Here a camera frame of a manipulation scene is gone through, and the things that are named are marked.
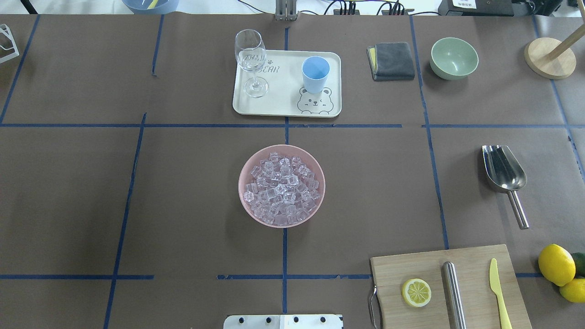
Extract wooden cutting board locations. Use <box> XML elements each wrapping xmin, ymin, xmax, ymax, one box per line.
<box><xmin>370</xmin><ymin>245</ymin><xmax>532</xmax><ymax>329</ymax></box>

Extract clear wine glass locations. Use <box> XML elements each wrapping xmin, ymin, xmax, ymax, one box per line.
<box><xmin>234</xmin><ymin>29</ymin><xmax>269</xmax><ymax>98</ymax></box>

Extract aluminium frame post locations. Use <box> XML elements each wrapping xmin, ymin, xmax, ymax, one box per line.
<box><xmin>275</xmin><ymin>0</ymin><xmax>298</xmax><ymax>21</ymax></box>

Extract green lime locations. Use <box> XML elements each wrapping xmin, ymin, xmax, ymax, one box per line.
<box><xmin>571</xmin><ymin>252</ymin><xmax>585</xmax><ymax>277</ymax></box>

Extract yellow plastic knife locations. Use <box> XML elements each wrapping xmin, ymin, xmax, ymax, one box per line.
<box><xmin>489</xmin><ymin>258</ymin><xmax>512</xmax><ymax>329</ymax></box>

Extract whole yellow lemon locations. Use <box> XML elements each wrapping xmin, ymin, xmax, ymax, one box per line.
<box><xmin>538</xmin><ymin>244</ymin><xmax>576</xmax><ymax>287</ymax></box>

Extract pink bowl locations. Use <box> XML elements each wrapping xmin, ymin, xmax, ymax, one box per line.
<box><xmin>238</xmin><ymin>144</ymin><xmax>326</xmax><ymax>228</ymax></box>

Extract wooden paper towel stand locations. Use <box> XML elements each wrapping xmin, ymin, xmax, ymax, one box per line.
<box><xmin>524</xmin><ymin>24</ymin><xmax>585</xmax><ymax>80</ymax></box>

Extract cream bear tray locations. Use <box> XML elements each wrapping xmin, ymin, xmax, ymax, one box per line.
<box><xmin>232</xmin><ymin>50</ymin><xmax>342</xmax><ymax>118</ymax></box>

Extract clear ice cubes pile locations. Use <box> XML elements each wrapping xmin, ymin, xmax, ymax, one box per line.
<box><xmin>244</xmin><ymin>152</ymin><xmax>320</xmax><ymax>225</ymax></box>

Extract metal ice scoop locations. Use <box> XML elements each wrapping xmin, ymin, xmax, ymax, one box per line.
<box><xmin>481</xmin><ymin>144</ymin><xmax>529</xmax><ymax>230</ymax></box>

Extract green bowl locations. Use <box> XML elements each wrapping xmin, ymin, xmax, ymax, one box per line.
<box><xmin>430</xmin><ymin>37</ymin><xmax>479</xmax><ymax>80</ymax></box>

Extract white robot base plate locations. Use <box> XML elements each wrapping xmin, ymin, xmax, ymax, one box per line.
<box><xmin>223</xmin><ymin>314</ymin><xmax>344</xmax><ymax>329</ymax></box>

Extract blue plastic cup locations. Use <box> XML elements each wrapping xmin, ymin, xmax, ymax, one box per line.
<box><xmin>302</xmin><ymin>56</ymin><xmax>330</xmax><ymax>94</ymax></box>

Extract white wire cup rack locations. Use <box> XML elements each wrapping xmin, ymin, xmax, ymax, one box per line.
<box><xmin>0</xmin><ymin>24</ymin><xmax>20</xmax><ymax>63</ymax></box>

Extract steel cylinder rod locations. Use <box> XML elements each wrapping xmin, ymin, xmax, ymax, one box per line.
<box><xmin>441</xmin><ymin>261</ymin><xmax>467</xmax><ymax>329</ymax></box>

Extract lemon half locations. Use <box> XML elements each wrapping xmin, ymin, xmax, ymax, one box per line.
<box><xmin>401</xmin><ymin>278</ymin><xmax>432</xmax><ymax>308</ymax></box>

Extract blue bowl with fork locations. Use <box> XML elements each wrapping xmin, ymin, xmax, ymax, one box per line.
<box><xmin>122</xmin><ymin>0</ymin><xmax>180</xmax><ymax>15</ymax></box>

